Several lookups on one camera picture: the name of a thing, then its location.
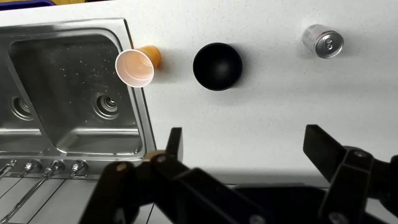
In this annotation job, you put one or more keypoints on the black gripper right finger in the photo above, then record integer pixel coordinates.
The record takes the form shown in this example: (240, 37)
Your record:
(354, 175)

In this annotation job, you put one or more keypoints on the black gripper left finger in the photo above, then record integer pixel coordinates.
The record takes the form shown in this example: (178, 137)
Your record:
(185, 195)

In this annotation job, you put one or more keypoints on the silver can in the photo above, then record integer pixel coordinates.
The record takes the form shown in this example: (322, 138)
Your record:
(322, 41)

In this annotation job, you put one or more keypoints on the black bowl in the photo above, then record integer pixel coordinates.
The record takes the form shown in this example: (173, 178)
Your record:
(218, 66)

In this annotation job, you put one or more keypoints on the orange plastic cup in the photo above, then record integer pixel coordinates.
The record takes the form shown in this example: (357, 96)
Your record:
(135, 67)

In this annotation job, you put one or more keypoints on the stainless steel double sink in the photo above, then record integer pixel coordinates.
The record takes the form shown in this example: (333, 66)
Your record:
(60, 93)

